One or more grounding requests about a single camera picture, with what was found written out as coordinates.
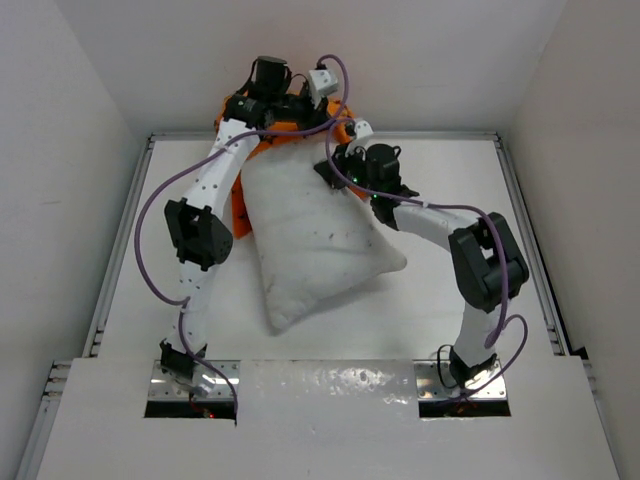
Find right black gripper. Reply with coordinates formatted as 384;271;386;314
317;140;380;197

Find orange patterned pillowcase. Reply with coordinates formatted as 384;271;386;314
231;98;356;239

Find white pillow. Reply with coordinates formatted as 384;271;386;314
240;140;407;331

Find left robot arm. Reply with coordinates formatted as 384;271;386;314
160;56;339;377

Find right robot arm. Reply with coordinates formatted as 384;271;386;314
314;144;529;389

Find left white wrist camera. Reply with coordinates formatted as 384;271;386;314
308;69;339;102

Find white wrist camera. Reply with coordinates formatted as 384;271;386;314
308;69;339;102
353;118;374;141

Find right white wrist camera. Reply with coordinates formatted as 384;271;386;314
353;118;374;141

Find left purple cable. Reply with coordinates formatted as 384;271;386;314
133;54;351;416

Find purple cable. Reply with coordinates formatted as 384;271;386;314
324;117;529;401
133;54;351;416

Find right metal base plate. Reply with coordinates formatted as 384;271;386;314
413;359;508;403

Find metal base plate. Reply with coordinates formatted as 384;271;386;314
147;360;239;401
413;359;508;403

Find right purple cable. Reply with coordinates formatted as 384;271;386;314
324;117;529;401

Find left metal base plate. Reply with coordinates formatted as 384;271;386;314
147;360;239;401

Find aluminium table frame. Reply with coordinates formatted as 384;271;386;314
17;133;618;479

